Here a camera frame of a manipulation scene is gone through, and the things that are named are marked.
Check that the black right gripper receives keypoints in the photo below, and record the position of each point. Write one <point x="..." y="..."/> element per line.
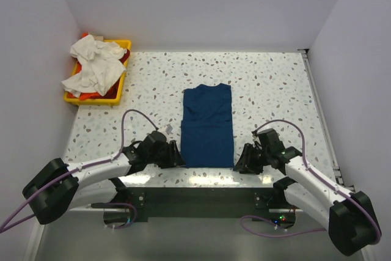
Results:
<point x="252" y="155"/>

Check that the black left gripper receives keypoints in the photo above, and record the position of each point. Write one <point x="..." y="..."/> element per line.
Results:
<point x="167" y="154"/>

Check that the blue printed t-shirt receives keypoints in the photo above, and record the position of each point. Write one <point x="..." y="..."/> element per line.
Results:
<point x="207" y="127"/>

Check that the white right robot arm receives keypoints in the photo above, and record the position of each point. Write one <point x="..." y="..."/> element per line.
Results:
<point x="348" y="217"/>

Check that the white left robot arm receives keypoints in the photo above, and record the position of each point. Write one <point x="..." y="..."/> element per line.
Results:
<point x="60" y="186"/>

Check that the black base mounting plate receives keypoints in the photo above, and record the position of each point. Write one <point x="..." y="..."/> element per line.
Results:
<point x="198" y="203"/>

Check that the red t-shirt in bin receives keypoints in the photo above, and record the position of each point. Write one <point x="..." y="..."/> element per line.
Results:
<point x="112" y="93"/>

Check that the yellow plastic bin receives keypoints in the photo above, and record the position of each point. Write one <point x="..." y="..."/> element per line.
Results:
<point x="125" y="44"/>

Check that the white crumpled t-shirt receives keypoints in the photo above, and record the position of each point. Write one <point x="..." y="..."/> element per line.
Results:
<point x="100" y="64"/>

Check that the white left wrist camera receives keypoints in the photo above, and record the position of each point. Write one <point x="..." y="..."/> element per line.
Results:
<point x="167" y="129"/>

